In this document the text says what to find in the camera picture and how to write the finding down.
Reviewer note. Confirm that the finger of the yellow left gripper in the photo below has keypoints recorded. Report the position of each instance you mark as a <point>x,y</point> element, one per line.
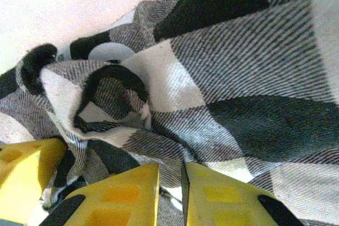
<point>23,173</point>

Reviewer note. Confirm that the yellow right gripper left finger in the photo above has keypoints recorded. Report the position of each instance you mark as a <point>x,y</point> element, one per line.
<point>114,199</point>

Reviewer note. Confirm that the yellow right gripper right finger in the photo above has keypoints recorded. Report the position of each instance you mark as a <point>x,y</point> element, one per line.
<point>225,199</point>

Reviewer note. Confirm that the black white checked shirt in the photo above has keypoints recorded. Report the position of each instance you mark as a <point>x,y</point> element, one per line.
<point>225,77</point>

